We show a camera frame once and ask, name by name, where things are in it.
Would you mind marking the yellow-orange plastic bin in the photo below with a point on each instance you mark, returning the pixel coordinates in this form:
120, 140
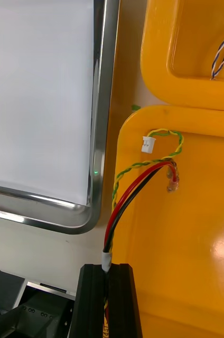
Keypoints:
183, 237
157, 52

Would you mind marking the steel tray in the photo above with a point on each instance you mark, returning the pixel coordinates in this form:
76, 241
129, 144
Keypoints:
101, 132

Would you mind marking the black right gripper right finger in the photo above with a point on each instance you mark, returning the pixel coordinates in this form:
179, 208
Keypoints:
123, 303

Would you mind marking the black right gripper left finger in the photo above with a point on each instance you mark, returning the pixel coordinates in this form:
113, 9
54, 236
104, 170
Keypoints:
91, 303

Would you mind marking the white sheet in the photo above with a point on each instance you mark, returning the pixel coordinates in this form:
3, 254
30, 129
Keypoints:
38, 92

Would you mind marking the green tape piece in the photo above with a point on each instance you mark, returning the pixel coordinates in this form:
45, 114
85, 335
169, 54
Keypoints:
135, 107

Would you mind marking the dark metal machine frame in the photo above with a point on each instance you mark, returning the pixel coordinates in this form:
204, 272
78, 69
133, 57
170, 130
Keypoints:
24, 317

